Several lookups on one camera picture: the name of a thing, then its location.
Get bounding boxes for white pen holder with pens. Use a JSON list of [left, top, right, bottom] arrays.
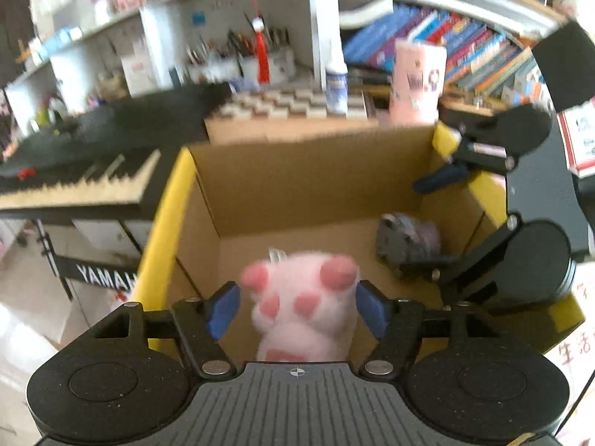
[[186, 32, 242, 83], [237, 28, 298, 84]]

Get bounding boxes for grey plush toy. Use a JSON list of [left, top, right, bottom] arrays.
[[376, 212, 442, 272]]

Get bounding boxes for white drawer cabinet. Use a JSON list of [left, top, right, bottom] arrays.
[[72, 218, 154, 257]]

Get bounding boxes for checkered chessboard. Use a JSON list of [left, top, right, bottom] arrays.
[[205, 88, 386, 145]]

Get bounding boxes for row of colourful books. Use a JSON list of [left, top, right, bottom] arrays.
[[341, 2, 559, 107]]

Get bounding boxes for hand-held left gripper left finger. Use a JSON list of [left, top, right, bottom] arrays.
[[86, 281, 242, 379]]

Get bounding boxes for black electronic keyboard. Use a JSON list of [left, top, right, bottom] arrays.
[[0, 81, 233, 224]]

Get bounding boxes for white shelf unit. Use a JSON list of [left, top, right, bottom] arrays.
[[4, 0, 340, 117]]

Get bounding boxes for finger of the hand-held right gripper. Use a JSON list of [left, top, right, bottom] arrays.
[[397, 214, 521, 310], [413, 104, 519, 194]]

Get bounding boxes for white bottle blue label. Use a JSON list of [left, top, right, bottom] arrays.
[[325, 51, 349, 116]]

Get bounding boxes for red tassel ornament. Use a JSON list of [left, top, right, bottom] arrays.
[[251, 0, 270, 85]]

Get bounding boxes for pink printed paper mat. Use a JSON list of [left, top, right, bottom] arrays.
[[541, 279, 595, 428]]

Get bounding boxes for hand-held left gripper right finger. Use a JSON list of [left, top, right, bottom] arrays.
[[356, 280, 512, 378]]

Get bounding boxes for white book red border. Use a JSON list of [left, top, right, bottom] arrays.
[[555, 95, 595, 180]]

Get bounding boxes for pink printed cup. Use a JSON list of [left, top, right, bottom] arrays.
[[388, 39, 448, 126]]

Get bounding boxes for black keyboard stand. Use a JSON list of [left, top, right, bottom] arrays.
[[35, 218, 140, 303]]

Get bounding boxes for black cable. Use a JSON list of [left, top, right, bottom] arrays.
[[558, 367, 595, 433]]

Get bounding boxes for cardboard box with yellow rim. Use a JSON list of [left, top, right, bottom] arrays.
[[132, 121, 586, 363]]

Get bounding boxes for white paper stack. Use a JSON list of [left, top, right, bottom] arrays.
[[339, 0, 396, 29]]

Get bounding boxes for white box red label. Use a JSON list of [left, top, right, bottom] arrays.
[[121, 46, 161, 96]]

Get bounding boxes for pink plush paw toy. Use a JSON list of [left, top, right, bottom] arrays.
[[241, 252, 361, 363]]

